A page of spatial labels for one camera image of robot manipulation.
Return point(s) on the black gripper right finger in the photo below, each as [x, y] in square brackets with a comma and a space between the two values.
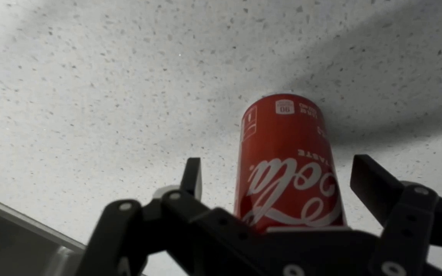
[410, 231]

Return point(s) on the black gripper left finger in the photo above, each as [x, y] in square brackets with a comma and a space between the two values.
[145, 240]

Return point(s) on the red cola can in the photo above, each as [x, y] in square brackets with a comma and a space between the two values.
[288, 169]

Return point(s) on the stainless steel sink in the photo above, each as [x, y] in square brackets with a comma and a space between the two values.
[16, 246]

